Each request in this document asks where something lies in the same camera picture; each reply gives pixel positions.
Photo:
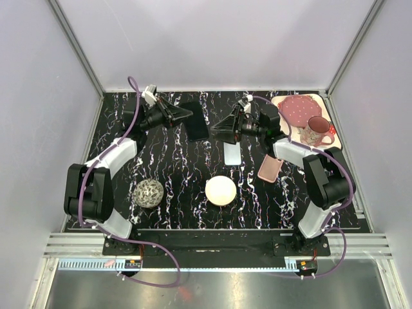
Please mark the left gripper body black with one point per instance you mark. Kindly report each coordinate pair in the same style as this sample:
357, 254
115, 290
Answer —
154, 118

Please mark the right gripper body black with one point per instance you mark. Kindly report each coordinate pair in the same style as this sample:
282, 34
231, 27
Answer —
248, 127

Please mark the light blue smartphone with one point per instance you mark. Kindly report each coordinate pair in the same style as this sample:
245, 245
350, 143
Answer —
232, 154

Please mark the pink phone case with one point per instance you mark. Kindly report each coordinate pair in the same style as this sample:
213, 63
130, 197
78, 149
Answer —
269, 169

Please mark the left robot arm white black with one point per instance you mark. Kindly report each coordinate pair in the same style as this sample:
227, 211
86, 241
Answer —
89, 192

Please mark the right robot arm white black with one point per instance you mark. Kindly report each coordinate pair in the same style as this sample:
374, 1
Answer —
328, 183

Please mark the pink dotted plate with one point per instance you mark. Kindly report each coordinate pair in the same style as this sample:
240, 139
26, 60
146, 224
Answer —
299, 109

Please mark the cream rectangular tray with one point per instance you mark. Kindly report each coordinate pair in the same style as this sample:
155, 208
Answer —
296, 131

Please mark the white round bowl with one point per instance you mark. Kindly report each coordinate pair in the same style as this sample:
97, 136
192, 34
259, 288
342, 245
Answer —
220, 190

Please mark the pink mug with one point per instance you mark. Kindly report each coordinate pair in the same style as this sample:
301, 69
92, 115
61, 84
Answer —
317, 132

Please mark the leaf patterned bowl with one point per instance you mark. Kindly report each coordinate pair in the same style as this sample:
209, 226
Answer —
148, 193

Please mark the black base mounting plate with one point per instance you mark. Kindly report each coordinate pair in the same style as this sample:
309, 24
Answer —
213, 248

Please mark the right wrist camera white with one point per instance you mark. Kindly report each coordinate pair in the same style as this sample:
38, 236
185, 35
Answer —
245, 103

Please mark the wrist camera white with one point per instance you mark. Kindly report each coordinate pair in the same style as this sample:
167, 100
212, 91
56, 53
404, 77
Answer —
149, 95
245, 103

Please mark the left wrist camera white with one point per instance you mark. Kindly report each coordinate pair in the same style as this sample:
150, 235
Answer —
149, 95

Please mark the left aluminium frame post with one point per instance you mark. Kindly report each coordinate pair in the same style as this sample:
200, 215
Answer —
69, 33

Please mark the aluminium frame post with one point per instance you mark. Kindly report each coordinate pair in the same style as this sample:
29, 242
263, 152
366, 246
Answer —
69, 33
362, 32

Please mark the aluminium front rail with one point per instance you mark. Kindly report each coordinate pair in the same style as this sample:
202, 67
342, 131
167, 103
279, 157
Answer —
355, 246

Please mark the white cable duct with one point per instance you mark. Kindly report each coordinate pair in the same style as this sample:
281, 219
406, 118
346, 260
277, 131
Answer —
129, 265

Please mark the right aluminium frame post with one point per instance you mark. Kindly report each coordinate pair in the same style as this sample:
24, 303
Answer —
362, 32

